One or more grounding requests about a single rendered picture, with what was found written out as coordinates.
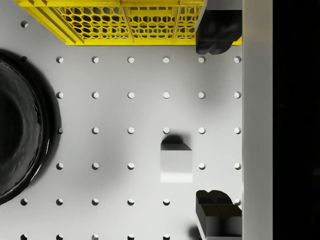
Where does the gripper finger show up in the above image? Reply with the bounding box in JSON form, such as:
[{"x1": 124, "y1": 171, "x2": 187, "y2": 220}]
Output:
[
  {"x1": 195, "y1": 189, "x2": 243, "y2": 240},
  {"x1": 195, "y1": 0, "x2": 243, "y2": 55}
]

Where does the grey cube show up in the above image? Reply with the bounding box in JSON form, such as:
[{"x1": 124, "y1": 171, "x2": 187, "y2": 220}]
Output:
[{"x1": 160, "y1": 143, "x2": 194, "y2": 184}]

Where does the yellow basket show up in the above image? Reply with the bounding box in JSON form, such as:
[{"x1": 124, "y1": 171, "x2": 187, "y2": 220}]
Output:
[{"x1": 13, "y1": 0, "x2": 243, "y2": 47}]

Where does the black plate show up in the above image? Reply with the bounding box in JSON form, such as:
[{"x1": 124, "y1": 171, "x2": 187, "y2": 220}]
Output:
[{"x1": 0, "y1": 49, "x2": 63, "y2": 206}]

